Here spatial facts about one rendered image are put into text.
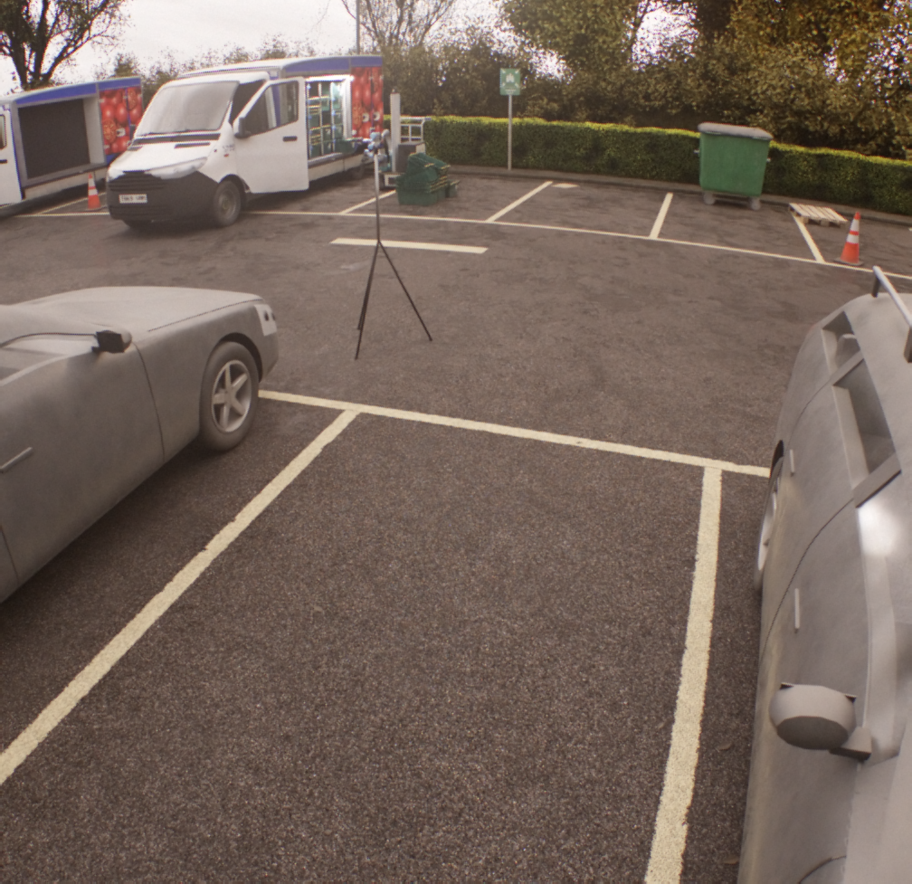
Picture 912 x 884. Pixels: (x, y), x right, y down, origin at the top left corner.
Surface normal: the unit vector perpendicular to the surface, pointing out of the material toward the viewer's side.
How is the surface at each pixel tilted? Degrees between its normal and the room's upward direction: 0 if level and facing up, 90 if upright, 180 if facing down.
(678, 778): 0
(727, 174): 94
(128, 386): 83
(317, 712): 0
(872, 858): 39
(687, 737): 0
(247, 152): 86
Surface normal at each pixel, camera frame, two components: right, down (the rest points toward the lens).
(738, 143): -0.28, 0.52
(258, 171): 0.07, 0.48
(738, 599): 0.00, -0.88
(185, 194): 0.48, 0.40
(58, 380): 0.85, -0.25
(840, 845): -0.71, -0.69
